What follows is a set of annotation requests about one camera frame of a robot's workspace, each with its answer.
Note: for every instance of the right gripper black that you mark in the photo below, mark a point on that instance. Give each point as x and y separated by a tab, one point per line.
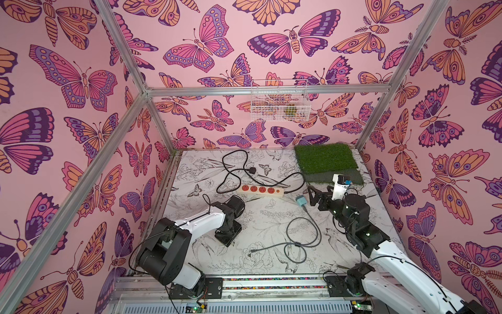
325	199

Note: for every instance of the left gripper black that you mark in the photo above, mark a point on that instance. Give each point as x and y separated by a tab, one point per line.
226	240

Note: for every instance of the teal USB charger adapter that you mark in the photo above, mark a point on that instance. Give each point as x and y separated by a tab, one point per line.
301	201

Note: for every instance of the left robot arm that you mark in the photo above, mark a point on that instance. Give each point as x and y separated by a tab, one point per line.
163	253

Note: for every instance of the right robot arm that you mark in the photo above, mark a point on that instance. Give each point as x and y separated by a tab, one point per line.
389	275

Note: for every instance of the green artificial grass mat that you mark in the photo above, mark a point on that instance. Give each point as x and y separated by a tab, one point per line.
319	163

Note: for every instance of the white red power strip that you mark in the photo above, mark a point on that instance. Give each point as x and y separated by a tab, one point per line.
260	191

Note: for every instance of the green object in basket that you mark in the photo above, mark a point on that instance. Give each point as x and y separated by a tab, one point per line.
290	112

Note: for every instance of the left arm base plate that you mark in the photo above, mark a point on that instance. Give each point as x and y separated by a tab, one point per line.
206	287

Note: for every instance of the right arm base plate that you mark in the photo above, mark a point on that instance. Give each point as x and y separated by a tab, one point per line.
345	285

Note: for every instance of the aluminium front rail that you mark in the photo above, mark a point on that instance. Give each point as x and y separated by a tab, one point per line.
307	293

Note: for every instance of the white wire basket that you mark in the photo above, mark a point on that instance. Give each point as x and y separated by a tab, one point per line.
268	103

